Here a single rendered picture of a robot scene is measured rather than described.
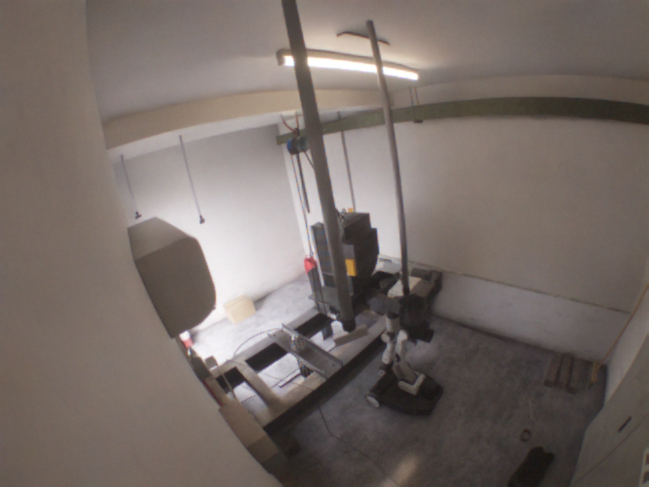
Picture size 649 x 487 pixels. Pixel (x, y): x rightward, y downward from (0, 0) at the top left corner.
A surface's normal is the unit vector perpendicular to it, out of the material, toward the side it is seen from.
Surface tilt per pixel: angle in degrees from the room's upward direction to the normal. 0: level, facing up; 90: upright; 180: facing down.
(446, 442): 0
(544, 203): 90
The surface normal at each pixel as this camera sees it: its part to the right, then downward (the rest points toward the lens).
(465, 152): -0.72, 0.37
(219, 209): 0.67, 0.16
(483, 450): -0.18, -0.92
